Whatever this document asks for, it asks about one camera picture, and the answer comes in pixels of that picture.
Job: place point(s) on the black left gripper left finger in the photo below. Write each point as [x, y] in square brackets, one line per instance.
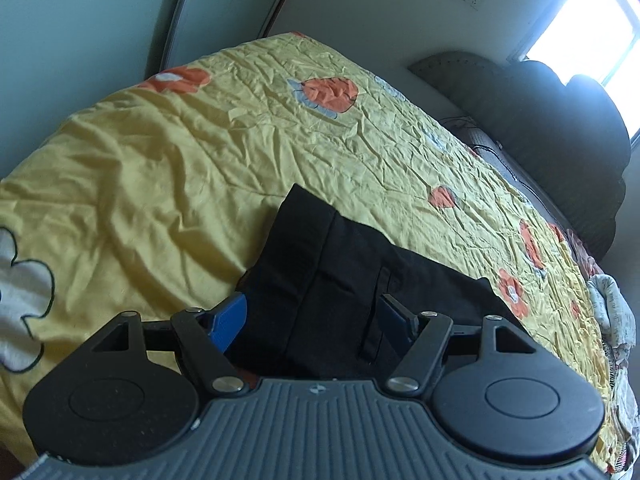
[221, 325]

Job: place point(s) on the bright window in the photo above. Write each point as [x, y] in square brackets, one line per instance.
[594, 38]

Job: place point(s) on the glass wardrobe sliding door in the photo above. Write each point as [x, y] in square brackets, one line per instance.
[59, 56]

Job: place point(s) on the grey mattress edge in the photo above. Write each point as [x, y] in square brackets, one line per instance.
[468, 132]

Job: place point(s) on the black pants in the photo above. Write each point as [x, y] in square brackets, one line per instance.
[311, 296]

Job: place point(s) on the white patterned folded quilt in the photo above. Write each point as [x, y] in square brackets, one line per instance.
[618, 329]

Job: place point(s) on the yellow floral bedspread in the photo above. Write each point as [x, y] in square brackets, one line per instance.
[160, 197]

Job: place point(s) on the dark upholstered headboard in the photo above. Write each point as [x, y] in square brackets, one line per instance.
[568, 136]

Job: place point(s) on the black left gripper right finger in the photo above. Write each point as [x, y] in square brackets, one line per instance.
[398, 324]

